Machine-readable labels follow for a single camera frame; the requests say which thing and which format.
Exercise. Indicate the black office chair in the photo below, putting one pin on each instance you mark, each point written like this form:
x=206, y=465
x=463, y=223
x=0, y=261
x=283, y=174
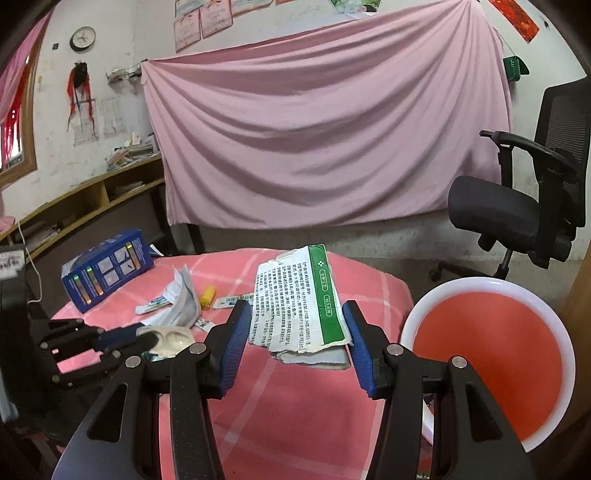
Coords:
x=494, y=207

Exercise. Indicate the clear blister pack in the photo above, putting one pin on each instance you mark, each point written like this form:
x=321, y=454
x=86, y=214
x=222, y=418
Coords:
x=175, y=340

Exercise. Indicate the stack of papers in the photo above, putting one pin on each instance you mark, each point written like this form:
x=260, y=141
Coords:
x=41, y=233
x=129, y=188

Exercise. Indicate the red basin with white rim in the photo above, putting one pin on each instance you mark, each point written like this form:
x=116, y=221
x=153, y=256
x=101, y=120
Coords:
x=485, y=360

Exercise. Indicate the small wall rack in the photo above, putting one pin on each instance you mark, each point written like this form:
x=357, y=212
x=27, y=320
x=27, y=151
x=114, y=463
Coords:
x=122, y=74

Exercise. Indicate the small yellow cap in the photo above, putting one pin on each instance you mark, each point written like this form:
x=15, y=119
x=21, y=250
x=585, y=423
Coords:
x=207, y=297

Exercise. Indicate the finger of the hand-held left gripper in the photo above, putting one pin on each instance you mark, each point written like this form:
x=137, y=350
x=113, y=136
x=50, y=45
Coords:
x=92, y=369
x=120, y=335

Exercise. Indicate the wooden window frame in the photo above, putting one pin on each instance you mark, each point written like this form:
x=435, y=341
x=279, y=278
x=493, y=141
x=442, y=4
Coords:
x=30, y=138

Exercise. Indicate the red window hanging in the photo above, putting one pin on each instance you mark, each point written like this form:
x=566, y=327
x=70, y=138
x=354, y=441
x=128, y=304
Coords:
x=11, y=120

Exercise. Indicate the pink hanging sheet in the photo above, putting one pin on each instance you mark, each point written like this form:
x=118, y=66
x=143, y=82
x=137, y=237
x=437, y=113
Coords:
x=323, y=129

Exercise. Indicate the red paper wall banner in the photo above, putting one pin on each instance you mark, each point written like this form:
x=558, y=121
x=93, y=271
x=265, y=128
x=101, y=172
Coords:
x=515, y=18

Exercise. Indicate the group of wall certificates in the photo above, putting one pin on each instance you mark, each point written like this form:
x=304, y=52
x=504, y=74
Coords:
x=203, y=23

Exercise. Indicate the white paper leaflet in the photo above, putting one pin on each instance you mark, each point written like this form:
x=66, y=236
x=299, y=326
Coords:
x=183, y=300

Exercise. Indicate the green photo prints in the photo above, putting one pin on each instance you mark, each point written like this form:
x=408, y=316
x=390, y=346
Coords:
x=355, y=5

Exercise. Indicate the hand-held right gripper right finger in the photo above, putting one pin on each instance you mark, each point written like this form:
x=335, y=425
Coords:
x=359, y=355

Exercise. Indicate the blue cardboard box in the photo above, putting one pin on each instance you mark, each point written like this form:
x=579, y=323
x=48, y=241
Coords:
x=111, y=270

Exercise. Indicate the pink checked tablecloth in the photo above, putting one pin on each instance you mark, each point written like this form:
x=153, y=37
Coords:
x=286, y=415

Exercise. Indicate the white wall calendar sheet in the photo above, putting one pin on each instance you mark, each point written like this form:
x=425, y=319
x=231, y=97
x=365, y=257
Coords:
x=87, y=129
x=114, y=117

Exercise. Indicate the stack of books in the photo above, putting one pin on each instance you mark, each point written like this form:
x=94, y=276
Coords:
x=131, y=154

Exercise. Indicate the green white carton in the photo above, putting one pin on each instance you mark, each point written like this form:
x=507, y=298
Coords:
x=300, y=300

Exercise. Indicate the red tassel wall ornament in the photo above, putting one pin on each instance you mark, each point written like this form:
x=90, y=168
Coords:
x=78, y=87

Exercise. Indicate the wooden shelf desk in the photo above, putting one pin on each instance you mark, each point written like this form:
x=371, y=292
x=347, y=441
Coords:
x=92, y=182

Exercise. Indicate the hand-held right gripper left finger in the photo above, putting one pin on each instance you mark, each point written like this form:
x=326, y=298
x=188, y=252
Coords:
x=233, y=350

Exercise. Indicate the white printed tube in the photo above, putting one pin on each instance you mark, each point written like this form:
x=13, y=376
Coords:
x=226, y=302

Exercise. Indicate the white blue printed wrapper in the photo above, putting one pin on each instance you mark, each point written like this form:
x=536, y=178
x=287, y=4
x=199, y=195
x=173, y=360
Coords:
x=154, y=305

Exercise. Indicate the green hanging tag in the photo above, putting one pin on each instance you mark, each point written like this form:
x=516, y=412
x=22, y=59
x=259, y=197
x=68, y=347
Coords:
x=515, y=68

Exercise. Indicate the round wall clock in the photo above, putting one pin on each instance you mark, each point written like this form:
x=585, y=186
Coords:
x=82, y=38

